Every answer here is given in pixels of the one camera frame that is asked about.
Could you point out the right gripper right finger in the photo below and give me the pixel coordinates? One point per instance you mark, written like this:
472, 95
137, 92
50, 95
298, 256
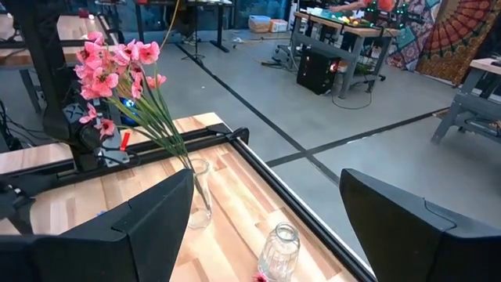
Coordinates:
422, 246

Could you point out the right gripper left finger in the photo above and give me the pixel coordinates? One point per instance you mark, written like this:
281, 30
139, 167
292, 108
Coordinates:
98, 254

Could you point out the pink flower bunch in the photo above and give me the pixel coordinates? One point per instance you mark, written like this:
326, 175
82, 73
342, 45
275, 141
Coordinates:
102, 82

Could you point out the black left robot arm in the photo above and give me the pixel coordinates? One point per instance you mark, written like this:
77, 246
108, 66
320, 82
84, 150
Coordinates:
43, 58

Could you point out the tall clear glass vase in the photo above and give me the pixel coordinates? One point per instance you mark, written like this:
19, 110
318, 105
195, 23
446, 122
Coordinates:
201, 211

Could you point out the red tag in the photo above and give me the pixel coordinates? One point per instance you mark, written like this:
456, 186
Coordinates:
124, 141

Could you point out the clear ribbed glass jar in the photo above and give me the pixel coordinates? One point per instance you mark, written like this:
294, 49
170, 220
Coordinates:
280, 254

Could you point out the wooden workstation table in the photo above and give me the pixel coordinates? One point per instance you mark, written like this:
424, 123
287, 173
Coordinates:
78, 27

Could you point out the black computer case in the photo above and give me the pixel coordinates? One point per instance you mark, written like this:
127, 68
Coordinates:
317, 72

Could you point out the colourful tapestry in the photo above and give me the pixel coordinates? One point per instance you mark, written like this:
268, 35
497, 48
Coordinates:
409, 39

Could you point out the orange mandala tapestry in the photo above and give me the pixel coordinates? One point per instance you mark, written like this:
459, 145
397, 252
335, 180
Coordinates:
458, 39

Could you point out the grey metal workbench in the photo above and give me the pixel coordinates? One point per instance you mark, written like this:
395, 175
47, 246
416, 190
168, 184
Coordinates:
352, 47

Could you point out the person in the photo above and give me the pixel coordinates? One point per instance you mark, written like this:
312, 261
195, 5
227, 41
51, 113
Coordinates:
352, 6

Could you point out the black desk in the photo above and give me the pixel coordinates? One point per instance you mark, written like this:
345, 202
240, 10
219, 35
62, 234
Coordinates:
219, 23

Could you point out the cardboard box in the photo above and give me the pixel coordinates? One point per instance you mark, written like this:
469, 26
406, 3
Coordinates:
278, 25

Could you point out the grey metal base bracket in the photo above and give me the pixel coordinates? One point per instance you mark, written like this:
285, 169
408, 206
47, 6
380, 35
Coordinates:
113, 154

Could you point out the black aluminium table frame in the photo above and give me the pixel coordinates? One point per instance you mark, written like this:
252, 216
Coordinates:
219, 137

